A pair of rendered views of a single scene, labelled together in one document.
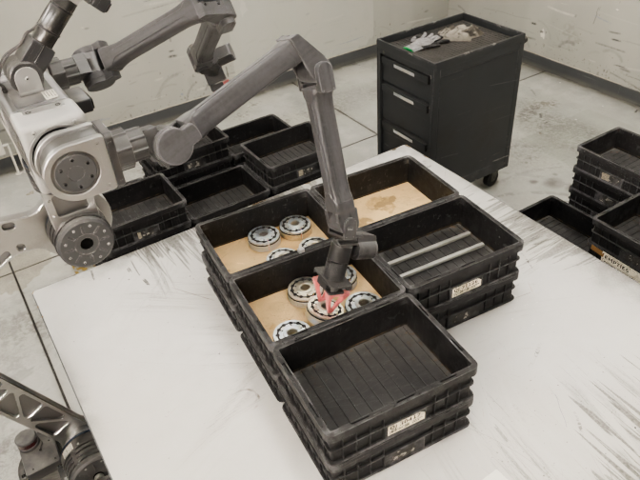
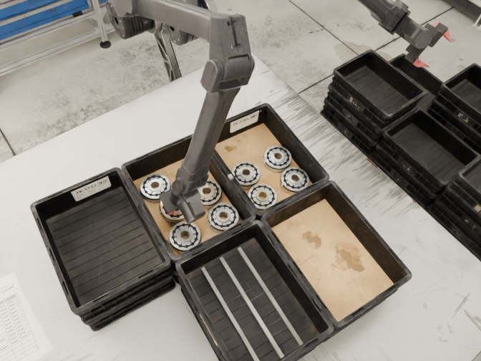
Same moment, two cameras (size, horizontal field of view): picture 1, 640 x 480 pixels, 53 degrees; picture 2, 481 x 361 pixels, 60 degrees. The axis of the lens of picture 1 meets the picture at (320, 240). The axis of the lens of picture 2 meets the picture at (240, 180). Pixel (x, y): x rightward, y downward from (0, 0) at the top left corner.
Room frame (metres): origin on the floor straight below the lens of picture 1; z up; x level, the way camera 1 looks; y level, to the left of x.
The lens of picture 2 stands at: (1.32, -0.69, 2.11)
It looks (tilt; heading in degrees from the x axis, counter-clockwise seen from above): 57 degrees down; 78
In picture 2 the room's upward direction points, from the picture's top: 6 degrees clockwise
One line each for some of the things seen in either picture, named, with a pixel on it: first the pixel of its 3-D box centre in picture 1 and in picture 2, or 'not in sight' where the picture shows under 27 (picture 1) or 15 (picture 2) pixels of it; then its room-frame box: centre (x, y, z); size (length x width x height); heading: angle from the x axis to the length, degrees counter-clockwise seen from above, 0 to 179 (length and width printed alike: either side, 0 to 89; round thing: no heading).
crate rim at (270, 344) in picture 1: (315, 288); (187, 192); (1.30, 0.02, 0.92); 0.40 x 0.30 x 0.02; 114
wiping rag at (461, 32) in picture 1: (460, 30); not in sight; (3.26, -0.82, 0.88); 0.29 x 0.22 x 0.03; 120
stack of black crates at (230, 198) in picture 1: (224, 220); (417, 162); (2.53, 0.45, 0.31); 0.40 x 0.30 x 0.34; 120
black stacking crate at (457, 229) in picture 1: (436, 254); (250, 301); (1.46, -0.34, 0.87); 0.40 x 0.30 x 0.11; 114
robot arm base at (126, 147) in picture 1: (124, 148); not in sight; (1.17, 0.39, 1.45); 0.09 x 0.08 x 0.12; 30
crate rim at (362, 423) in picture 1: (372, 360); (99, 234); (1.03, -0.10, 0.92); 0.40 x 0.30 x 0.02; 114
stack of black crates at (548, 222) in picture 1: (560, 246); not in sight; (2.20, -1.07, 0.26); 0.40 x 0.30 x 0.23; 30
